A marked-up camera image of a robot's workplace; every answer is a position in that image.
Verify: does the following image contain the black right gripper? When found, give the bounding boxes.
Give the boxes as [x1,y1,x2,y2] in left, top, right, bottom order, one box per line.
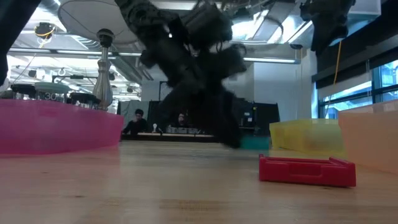
[310,15,349,57]

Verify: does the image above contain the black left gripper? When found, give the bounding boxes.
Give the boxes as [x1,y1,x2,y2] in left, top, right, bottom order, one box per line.
[139,40,248,149]

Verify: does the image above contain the teal digital clock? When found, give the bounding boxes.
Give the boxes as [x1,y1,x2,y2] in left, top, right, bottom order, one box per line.
[239,135,271,151]

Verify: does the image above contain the teal-lid glass jar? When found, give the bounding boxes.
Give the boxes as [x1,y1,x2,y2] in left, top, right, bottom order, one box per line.
[34,82,71,101]

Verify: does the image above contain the person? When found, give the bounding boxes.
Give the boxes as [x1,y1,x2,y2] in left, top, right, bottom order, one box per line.
[174,112,191,129]
[123,108,150,136]

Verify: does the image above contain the grey hanging cloth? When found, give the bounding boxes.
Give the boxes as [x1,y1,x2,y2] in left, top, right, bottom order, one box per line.
[119,99,150,125]

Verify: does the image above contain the yellow translucent plastic bin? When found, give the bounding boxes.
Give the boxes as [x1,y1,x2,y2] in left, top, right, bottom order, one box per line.
[269,118,346,158]

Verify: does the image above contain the orange translucent plastic bin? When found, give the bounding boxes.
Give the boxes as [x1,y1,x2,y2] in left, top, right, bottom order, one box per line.
[338,99,398,175]

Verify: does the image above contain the red digital clock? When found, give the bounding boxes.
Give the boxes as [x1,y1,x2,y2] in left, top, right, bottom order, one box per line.
[259,154,357,188]

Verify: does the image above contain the table lamp white shade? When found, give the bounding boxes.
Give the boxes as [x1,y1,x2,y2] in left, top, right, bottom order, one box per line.
[57,0,141,111]

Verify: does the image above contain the pink translucent plastic bin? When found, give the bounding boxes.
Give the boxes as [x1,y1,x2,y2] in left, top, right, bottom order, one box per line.
[0,98,124,156]

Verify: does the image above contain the yellow hanging cable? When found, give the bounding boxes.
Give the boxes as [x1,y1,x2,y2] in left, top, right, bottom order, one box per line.
[333,40,343,86]

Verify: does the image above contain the black aluminium table frame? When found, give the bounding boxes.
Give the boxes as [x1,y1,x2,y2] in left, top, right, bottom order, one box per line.
[120,133,218,144]

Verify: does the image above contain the overhead frame light bar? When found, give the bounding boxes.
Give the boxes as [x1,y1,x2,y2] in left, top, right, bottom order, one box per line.
[7,46,301,65]

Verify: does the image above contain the black overhead camera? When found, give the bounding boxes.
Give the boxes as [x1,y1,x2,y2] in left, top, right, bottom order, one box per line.
[34,22,57,40]

